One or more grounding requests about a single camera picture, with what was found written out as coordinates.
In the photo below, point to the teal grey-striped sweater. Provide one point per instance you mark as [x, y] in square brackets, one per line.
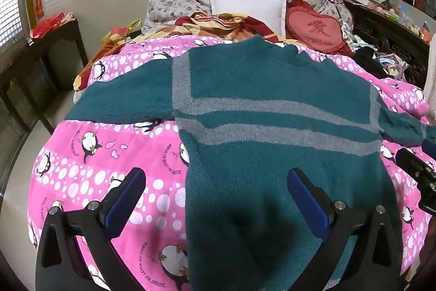
[259, 79]

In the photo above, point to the pale patterned clothes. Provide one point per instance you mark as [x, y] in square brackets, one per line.
[391, 61]

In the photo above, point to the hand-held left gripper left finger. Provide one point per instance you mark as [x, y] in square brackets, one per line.
[124, 199]

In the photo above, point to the clutter of small bottles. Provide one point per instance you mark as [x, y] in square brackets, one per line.
[402, 13]

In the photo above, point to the black garment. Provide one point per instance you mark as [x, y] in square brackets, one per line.
[369, 62]

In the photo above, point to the dark wooden headboard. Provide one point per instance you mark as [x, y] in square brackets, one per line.
[374, 28]

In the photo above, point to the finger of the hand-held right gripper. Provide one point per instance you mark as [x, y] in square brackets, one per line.
[430, 146]
[410, 161]

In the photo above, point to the red paper sign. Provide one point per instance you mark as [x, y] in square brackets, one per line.
[39, 7]

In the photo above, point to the window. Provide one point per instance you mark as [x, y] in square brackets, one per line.
[10, 11]

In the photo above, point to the dark wooden table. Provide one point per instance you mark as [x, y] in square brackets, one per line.
[51, 38]

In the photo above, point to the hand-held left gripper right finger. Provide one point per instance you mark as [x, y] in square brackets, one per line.
[306, 202]

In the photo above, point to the red bag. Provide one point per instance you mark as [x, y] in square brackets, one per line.
[47, 25]

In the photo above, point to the red heart pillow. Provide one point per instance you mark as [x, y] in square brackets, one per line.
[313, 30]

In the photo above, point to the yellow red patterned blanket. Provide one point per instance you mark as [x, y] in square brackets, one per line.
[211, 21]

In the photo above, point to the white cloth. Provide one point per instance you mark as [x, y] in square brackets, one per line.
[431, 72]

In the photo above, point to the white pillow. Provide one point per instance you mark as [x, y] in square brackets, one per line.
[248, 6]

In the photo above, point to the pink penguin blanket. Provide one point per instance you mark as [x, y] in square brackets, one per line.
[102, 175]

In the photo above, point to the green yellow cloth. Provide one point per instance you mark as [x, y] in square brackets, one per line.
[119, 32]

